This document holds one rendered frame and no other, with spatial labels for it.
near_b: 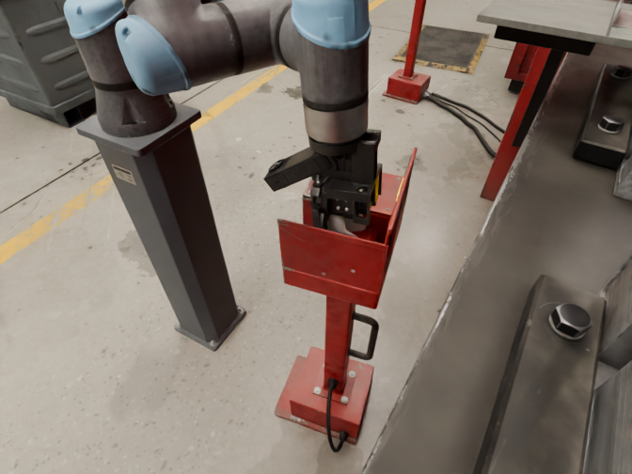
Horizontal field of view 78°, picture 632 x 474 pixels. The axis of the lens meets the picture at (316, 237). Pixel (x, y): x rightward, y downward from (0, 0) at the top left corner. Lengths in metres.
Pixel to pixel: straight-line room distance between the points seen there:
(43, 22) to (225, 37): 2.21
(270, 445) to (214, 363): 0.31
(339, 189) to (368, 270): 0.13
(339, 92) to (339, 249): 0.22
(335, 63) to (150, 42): 0.18
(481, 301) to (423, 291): 1.12
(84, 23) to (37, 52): 1.82
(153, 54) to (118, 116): 0.42
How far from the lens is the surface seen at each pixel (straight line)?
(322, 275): 0.60
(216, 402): 1.30
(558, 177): 0.60
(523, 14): 0.73
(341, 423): 1.15
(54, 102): 2.69
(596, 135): 0.65
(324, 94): 0.43
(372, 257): 0.54
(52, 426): 1.46
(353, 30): 0.42
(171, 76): 0.45
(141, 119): 0.85
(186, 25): 0.45
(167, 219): 0.95
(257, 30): 0.47
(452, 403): 0.35
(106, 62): 0.82
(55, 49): 2.67
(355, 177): 0.50
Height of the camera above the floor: 1.18
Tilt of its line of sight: 46 degrees down
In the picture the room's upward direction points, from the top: straight up
